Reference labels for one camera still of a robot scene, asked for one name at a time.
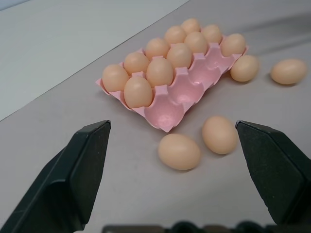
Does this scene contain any beige egg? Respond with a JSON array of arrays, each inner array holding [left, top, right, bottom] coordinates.
[[202, 116, 238, 155], [221, 33, 246, 58], [181, 18, 202, 35], [145, 38, 171, 60], [157, 133, 201, 170], [271, 59, 308, 85], [124, 52, 151, 75], [102, 64, 130, 93], [164, 25, 187, 45], [230, 55, 259, 83], [202, 24, 223, 44], [123, 76, 154, 108], [184, 31, 208, 55], [166, 43, 192, 69], [146, 58, 174, 88]]

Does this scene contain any pink plastic egg tray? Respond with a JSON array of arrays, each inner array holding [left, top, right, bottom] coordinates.
[[95, 36, 250, 133]]

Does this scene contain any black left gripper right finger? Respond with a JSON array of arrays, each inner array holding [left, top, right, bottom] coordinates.
[[235, 120, 311, 228]]

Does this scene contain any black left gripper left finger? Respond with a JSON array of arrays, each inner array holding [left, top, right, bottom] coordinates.
[[0, 119, 112, 233]]

